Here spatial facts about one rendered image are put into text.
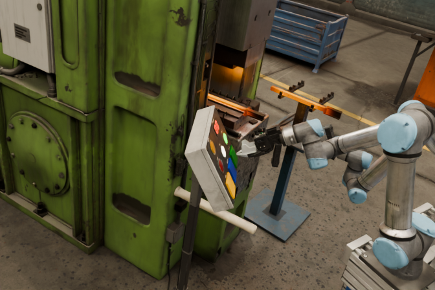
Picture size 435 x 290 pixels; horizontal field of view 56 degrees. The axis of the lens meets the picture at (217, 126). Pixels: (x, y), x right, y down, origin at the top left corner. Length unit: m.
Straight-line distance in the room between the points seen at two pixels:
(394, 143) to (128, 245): 1.66
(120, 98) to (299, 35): 4.22
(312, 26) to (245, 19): 4.06
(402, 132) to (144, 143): 1.24
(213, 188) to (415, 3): 8.46
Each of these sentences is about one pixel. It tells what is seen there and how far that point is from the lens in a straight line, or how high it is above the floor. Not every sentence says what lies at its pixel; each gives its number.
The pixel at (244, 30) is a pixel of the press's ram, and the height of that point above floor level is 1.46.
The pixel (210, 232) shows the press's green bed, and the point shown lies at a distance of 2.46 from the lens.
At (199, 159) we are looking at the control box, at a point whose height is 1.15.
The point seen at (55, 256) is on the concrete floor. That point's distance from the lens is 2.66.
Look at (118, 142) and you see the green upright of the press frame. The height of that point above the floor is 0.77.
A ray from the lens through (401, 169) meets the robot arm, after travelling 1.42.
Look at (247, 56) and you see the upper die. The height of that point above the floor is 1.33.
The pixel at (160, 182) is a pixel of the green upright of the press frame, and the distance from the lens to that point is 2.04.
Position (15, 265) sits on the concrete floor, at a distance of 2.67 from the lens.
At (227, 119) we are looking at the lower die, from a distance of 2.05.
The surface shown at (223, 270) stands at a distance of 2.60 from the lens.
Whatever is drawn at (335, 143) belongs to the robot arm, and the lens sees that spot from 1.71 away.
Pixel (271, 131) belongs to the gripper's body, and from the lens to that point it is 1.65.
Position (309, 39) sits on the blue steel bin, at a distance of 5.85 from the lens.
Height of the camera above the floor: 1.95
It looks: 29 degrees down
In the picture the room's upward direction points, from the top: 9 degrees clockwise
